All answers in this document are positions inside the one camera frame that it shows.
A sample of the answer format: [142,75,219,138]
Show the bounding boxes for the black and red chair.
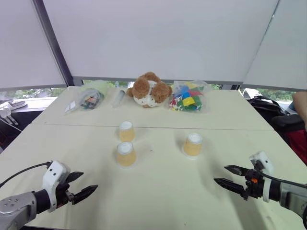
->
[271,114,307,166]

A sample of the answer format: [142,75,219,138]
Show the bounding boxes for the dark window frame post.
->
[32,0,74,87]

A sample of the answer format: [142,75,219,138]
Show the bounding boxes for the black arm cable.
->
[0,161,52,189]
[260,172,307,189]

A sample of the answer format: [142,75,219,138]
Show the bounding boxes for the orange paper cup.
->
[118,120,136,143]
[116,141,138,169]
[182,132,204,160]

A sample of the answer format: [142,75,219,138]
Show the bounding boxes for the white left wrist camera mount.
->
[42,161,71,213]

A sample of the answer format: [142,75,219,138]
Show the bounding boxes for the clear bag of small items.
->
[63,80,109,116]

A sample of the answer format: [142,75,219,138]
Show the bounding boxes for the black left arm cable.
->
[0,161,52,189]

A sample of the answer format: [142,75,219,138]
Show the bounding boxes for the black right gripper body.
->
[241,161,265,201]

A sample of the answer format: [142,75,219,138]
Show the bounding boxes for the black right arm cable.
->
[260,172,307,189]

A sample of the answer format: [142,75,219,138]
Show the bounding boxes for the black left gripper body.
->
[55,175,75,209]

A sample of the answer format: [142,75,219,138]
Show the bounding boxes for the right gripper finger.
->
[224,165,250,178]
[213,177,248,198]

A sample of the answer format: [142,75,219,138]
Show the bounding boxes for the black backpack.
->
[248,95,286,126]

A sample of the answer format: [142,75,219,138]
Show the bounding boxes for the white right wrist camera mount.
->
[249,151,274,203]

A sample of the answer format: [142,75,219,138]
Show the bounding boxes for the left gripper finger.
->
[71,184,98,206]
[65,171,84,184]

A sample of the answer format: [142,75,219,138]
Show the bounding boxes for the white items on side desk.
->
[0,98,29,125]

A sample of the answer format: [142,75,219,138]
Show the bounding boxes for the brown white plush toy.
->
[126,71,173,109]

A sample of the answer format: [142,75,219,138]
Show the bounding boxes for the bag of coloured blocks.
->
[168,80,212,114]

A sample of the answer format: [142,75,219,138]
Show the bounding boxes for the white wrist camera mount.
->
[249,151,274,203]
[42,161,71,213]

